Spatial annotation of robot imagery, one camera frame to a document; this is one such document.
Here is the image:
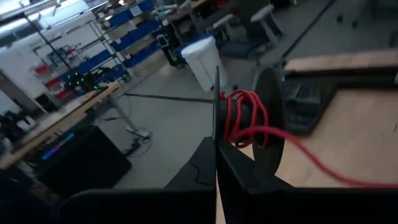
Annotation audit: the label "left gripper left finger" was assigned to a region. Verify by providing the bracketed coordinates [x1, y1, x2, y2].
[60, 136, 217, 224]

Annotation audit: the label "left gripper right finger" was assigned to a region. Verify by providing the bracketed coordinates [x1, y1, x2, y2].
[217, 139, 398, 224]

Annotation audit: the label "red cord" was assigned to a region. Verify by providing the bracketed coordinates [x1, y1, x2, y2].
[220, 89, 398, 190]

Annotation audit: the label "black labelled cable spool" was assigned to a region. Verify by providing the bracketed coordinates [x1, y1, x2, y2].
[212, 65, 286, 177]

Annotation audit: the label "black computer case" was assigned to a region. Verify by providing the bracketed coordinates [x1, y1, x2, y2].
[33, 124, 132, 199]

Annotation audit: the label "black bit set case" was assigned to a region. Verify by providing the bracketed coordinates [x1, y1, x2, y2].
[281, 77, 339, 137]

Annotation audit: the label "white trash bin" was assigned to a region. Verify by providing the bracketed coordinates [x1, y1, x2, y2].
[180, 35, 229, 93]

